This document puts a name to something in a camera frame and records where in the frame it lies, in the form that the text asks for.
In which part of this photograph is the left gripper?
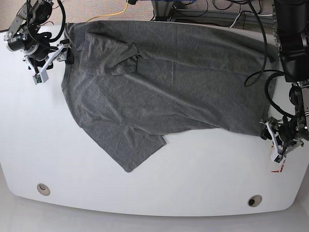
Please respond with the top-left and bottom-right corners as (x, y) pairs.
(260, 116), (309, 157)

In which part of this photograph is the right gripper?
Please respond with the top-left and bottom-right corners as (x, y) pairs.
(24, 40), (74, 74)

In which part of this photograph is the grey t-shirt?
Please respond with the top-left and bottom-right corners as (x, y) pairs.
(61, 21), (278, 172)

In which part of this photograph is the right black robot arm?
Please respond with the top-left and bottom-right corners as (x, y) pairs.
(4, 0), (73, 83)

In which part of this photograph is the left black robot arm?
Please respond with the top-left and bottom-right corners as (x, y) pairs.
(261, 0), (309, 163)

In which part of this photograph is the red tape rectangle marking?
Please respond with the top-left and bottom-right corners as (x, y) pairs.
(270, 144), (285, 173)

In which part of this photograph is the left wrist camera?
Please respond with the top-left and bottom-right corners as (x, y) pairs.
(270, 151), (286, 164)

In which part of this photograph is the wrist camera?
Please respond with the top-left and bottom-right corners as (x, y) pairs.
(270, 151), (286, 164)
(33, 72), (48, 85)

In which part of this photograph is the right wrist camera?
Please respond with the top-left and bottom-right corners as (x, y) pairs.
(33, 72), (48, 85)

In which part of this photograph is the right table cable grommet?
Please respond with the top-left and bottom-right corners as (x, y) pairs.
(247, 195), (263, 207)

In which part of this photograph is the table cable grommet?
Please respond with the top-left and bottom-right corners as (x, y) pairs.
(37, 183), (51, 196)
(247, 195), (263, 207)

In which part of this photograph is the yellow cable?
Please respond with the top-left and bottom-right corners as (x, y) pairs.
(86, 0), (128, 23)

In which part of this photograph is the aluminium frame stand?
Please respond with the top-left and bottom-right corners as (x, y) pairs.
(152, 0), (275, 27)

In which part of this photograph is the white cable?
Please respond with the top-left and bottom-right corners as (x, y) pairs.
(229, 11), (275, 29)

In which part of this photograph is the left table cable grommet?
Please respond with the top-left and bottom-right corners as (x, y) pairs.
(37, 183), (51, 196)

